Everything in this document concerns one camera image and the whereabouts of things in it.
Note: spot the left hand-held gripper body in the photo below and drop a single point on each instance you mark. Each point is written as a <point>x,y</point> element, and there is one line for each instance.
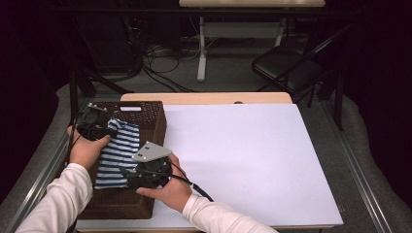
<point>92,124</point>

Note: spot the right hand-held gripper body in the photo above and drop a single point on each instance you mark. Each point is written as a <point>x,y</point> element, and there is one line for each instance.
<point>152,161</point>

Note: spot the blue white striped shirt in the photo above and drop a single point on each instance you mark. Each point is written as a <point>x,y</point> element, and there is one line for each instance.
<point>118,152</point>

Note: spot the brown wicker basket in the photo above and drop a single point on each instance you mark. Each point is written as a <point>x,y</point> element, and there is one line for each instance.
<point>152,123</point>

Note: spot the person's left hand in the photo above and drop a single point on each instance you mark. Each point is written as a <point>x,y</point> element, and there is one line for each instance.
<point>84,152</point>

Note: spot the person's right hand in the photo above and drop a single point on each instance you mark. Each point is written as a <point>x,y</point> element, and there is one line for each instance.
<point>171,194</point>

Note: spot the black tripod stand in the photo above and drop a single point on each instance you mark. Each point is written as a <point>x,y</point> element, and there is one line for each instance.
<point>87,81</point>

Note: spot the white table mat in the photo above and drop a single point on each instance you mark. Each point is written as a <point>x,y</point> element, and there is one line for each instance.
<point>246,161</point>

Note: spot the black folding chair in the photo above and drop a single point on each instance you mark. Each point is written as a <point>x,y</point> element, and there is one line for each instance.
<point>291,68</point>

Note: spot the aluminium frame rail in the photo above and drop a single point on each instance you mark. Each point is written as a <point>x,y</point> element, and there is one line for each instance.
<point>35,187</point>
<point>359,174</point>

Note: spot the white frame table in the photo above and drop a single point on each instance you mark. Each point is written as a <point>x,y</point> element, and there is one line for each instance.
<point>239,30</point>

